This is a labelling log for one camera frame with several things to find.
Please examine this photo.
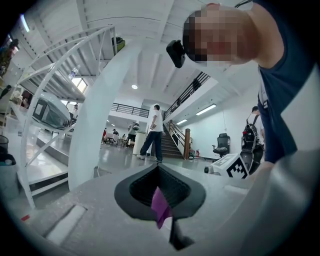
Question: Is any black scooter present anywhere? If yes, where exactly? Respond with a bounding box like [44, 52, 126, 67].
[240, 122, 265, 176]

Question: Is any grey waste bin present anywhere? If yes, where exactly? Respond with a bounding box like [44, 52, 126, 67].
[0, 153, 20, 201]

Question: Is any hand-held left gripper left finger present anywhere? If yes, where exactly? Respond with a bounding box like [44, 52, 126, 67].
[114, 164, 161, 222]

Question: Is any white metal shelving rack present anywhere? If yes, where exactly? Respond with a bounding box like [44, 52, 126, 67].
[8, 24, 118, 209]

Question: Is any black head-mounted camera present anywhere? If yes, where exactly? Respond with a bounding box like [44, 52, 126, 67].
[165, 39, 188, 69]

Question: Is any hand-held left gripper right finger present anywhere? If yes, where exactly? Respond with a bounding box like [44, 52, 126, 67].
[158, 164, 207, 251]

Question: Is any person's head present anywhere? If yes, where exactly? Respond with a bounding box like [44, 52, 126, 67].
[182, 2, 287, 70]

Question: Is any purple cloth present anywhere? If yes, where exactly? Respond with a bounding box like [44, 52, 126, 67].
[150, 186, 174, 230]

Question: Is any black office chair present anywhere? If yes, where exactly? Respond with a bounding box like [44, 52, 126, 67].
[212, 132, 231, 159]

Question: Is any black mesh waste bin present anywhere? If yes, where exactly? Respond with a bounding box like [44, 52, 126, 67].
[0, 134, 10, 151]

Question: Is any black mezzanine railing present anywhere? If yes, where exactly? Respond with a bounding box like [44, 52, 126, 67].
[111, 102, 150, 118]
[163, 71, 212, 121]

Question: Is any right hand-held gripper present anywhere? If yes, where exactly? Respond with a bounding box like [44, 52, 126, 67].
[203, 153, 250, 180]

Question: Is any dark wooden staircase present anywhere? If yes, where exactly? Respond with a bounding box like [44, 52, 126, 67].
[159, 119, 194, 161]

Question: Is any white square pillar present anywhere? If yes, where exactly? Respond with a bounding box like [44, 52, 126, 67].
[67, 42, 151, 191]

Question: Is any person's navy shirt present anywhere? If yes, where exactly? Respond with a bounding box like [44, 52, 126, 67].
[252, 0, 320, 165]

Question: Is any cream cylindrical bin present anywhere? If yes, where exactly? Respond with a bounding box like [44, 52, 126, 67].
[132, 130, 148, 156]

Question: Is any clear water bottle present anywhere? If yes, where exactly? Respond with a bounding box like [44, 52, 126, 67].
[68, 64, 82, 81]

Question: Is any white and grey appliance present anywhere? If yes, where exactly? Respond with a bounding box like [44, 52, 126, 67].
[32, 92, 73, 130]

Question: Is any wooden stair banister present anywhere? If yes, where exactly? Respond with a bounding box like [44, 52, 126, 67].
[168, 119, 193, 160]

